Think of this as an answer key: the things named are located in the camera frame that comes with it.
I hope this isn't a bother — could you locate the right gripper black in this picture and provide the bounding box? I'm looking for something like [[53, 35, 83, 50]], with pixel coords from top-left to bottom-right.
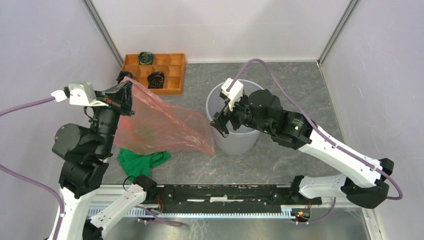
[[208, 93, 273, 138]]

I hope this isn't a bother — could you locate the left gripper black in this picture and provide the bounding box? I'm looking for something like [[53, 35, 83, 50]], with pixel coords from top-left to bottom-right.
[[91, 77, 138, 154]]

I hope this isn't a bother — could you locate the grey plastic trash bin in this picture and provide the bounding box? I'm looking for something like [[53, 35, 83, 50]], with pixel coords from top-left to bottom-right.
[[205, 82, 260, 155]]

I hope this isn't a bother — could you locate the red plastic trash bag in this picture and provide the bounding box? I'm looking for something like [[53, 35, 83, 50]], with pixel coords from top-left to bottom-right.
[[113, 77, 215, 155]]

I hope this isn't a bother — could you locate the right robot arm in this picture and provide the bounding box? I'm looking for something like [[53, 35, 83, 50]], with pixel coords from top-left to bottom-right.
[[210, 89, 394, 209]]

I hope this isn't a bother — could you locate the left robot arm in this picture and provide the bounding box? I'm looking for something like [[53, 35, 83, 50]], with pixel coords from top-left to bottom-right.
[[50, 80, 157, 240]]

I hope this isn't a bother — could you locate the black rolled item left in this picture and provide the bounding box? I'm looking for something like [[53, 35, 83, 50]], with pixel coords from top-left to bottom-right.
[[116, 70, 134, 84]]

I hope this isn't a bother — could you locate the black rolled item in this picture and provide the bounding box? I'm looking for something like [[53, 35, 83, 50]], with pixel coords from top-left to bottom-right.
[[116, 70, 134, 84], [147, 71, 165, 89], [137, 51, 155, 65]]

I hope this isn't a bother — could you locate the black rolled item middle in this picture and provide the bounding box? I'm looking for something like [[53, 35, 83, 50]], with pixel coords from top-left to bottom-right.
[[147, 71, 165, 89]]

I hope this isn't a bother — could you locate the black rolled item top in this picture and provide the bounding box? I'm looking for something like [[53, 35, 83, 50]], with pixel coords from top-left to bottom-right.
[[137, 51, 155, 65]]

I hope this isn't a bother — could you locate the green cloth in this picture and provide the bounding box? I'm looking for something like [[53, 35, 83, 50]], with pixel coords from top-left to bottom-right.
[[117, 148, 171, 177]]

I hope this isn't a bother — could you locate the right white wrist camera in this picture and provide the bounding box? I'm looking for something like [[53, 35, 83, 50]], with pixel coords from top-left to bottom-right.
[[220, 78, 244, 112]]

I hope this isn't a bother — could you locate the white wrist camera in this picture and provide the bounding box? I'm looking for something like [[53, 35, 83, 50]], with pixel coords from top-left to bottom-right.
[[220, 78, 244, 112], [50, 82, 108, 107]]

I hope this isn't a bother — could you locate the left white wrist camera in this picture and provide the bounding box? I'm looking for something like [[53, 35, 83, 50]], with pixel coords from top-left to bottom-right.
[[50, 82, 108, 107]]

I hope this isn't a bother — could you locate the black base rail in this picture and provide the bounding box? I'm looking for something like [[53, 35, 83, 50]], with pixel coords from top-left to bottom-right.
[[143, 184, 323, 214]]

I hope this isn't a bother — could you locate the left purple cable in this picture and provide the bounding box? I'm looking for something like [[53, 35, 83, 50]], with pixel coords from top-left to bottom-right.
[[0, 96, 65, 240]]

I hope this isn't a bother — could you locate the purple cable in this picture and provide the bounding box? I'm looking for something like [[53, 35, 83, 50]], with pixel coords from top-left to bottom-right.
[[226, 58, 404, 201], [0, 96, 65, 240]]

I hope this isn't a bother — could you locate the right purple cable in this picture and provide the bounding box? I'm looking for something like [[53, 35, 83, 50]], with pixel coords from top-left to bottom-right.
[[226, 58, 404, 201]]

